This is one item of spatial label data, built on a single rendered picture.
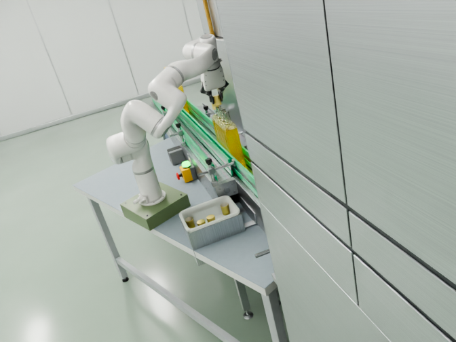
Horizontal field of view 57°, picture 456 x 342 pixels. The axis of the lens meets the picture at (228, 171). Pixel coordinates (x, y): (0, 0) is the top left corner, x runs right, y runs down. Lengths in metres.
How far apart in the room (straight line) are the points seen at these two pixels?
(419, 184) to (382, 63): 0.11
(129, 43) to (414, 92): 7.30
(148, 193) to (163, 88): 0.56
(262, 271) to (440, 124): 1.18
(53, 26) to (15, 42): 0.63
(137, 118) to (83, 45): 6.02
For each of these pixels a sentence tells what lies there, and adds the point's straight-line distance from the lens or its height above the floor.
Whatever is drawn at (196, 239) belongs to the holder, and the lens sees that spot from 1.63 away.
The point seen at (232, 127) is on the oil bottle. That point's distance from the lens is 1.81.
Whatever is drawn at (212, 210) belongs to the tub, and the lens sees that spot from 1.77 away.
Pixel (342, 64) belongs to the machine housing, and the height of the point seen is 1.57.
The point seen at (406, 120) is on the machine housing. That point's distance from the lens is 0.37.
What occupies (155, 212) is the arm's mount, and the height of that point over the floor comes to 0.81.
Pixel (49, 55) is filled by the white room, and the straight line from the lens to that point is 7.58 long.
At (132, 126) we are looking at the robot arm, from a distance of 1.61.
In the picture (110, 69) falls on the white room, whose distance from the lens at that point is 7.60.
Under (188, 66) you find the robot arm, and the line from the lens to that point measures 1.63.
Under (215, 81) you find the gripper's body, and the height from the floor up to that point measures 1.27.
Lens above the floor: 1.67
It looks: 25 degrees down
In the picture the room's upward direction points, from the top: 14 degrees counter-clockwise
